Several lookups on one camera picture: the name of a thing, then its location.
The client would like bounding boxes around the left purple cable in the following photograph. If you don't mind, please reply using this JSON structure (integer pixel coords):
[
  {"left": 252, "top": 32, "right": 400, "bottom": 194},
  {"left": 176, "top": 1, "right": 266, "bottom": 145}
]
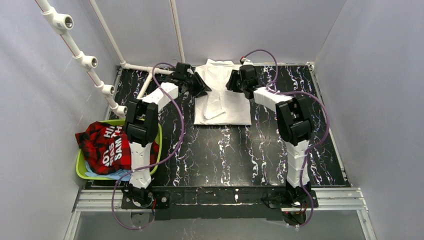
[{"left": 111, "top": 62, "right": 186, "bottom": 231}]

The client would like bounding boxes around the purple cable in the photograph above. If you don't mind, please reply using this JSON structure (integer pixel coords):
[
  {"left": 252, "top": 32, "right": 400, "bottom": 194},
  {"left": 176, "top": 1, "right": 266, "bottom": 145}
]
[
  {"left": 111, "top": 62, "right": 186, "bottom": 231},
  {"left": 240, "top": 49, "right": 331, "bottom": 229}
]

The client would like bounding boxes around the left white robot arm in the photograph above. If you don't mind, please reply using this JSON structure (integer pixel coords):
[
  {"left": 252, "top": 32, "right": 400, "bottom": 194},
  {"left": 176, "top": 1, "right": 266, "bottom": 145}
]
[{"left": 123, "top": 62, "right": 211, "bottom": 207}]

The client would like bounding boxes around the red black plaid cloth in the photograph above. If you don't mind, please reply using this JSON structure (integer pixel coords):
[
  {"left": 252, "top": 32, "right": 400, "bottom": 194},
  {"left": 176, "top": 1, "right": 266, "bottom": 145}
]
[{"left": 75, "top": 121, "right": 161, "bottom": 176}]

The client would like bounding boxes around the blue cloth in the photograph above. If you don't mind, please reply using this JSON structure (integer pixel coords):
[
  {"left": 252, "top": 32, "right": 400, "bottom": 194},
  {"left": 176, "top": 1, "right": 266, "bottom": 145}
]
[{"left": 84, "top": 161, "right": 130, "bottom": 181}]

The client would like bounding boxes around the green plastic basket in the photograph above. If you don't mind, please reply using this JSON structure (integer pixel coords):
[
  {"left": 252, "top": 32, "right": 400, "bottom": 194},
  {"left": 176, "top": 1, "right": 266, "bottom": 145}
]
[{"left": 75, "top": 123, "right": 163, "bottom": 181}]

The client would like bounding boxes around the white PVC pipe frame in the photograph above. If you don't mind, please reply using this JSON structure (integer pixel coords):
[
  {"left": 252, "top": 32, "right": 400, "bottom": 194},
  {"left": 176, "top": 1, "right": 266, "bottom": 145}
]
[{"left": 34, "top": 0, "right": 189, "bottom": 117}]

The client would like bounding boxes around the white cloth sheet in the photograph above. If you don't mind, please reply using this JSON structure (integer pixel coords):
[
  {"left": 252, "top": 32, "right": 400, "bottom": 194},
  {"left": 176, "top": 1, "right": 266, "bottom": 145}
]
[{"left": 194, "top": 58, "right": 252, "bottom": 126}]

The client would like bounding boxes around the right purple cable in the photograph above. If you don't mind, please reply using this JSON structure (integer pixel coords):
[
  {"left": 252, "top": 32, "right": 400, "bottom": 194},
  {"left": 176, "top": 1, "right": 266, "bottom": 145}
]
[{"left": 240, "top": 49, "right": 331, "bottom": 229}]

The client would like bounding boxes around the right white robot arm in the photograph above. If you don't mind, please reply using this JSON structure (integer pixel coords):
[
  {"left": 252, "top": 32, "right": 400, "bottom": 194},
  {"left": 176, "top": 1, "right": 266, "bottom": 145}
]
[{"left": 226, "top": 57, "right": 313, "bottom": 208}]

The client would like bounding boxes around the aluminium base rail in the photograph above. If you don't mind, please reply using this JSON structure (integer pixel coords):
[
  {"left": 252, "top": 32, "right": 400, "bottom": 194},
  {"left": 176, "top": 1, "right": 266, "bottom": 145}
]
[{"left": 64, "top": 187, "right": 377, "bottom": 240}]

